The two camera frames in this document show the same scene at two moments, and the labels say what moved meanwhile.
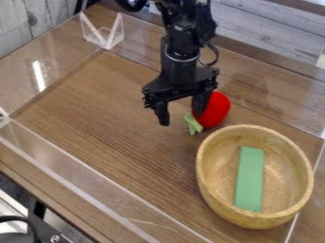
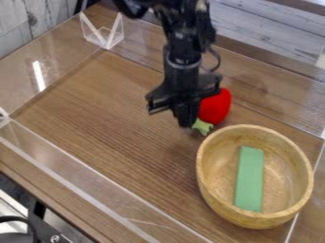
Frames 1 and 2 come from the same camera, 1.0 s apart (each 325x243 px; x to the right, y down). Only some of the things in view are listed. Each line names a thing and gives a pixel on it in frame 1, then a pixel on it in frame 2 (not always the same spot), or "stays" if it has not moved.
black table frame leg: (40, 231) stays
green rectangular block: (249, 187) stays
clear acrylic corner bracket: (103, 37) stays
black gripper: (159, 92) → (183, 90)
